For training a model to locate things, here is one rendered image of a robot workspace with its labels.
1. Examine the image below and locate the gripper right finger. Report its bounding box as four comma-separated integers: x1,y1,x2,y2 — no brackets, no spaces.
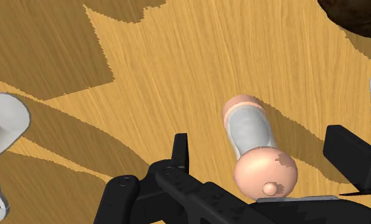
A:
323,124,371,224

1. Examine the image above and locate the pink and white bottle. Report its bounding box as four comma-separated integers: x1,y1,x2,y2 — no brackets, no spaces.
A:
221,94,299,202

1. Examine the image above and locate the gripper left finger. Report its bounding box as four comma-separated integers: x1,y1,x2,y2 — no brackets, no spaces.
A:
93,132,277,224

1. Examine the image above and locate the dark brown round object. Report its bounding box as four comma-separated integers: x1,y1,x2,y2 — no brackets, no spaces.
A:
316,0,371,40

